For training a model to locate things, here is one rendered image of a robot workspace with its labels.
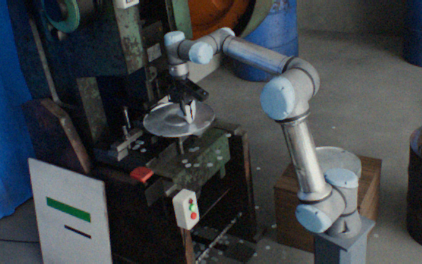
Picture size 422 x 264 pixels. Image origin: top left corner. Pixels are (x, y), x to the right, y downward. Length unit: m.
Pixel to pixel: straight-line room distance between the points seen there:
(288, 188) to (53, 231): 1.13
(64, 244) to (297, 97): 1.42
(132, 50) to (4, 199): 1.58
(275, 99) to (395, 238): 1.26
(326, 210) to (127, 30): 0.89
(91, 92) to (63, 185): 0.47
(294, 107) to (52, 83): 1.09
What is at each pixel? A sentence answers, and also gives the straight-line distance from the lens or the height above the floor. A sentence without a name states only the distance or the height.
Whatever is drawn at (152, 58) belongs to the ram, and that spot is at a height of 1.05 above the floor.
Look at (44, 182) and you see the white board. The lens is 2.35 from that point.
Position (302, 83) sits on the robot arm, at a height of 1.05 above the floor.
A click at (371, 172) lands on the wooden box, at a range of 2.31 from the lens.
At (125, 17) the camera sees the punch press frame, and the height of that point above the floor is 1.25.
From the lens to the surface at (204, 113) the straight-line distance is 1.96.
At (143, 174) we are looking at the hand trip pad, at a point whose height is 0.76.
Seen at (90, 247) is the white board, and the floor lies 0.24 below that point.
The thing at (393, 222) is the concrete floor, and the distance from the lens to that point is 2.59.
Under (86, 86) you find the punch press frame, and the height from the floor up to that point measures 0.95.
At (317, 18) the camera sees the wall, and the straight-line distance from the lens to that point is 5.23.
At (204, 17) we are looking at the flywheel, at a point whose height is 1.09.
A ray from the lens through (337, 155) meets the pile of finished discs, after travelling 2.34.
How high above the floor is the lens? 1.67
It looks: 29 degrees down
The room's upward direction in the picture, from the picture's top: 8 degrees counter-clockwise
